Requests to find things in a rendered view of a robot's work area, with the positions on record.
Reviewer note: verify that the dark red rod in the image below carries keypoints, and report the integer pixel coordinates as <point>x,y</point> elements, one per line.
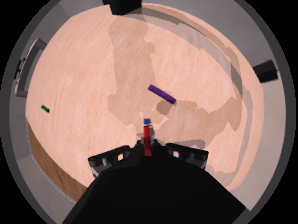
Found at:
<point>146,136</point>

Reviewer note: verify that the purple rod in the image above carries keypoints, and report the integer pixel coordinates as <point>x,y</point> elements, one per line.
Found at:
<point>162,94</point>

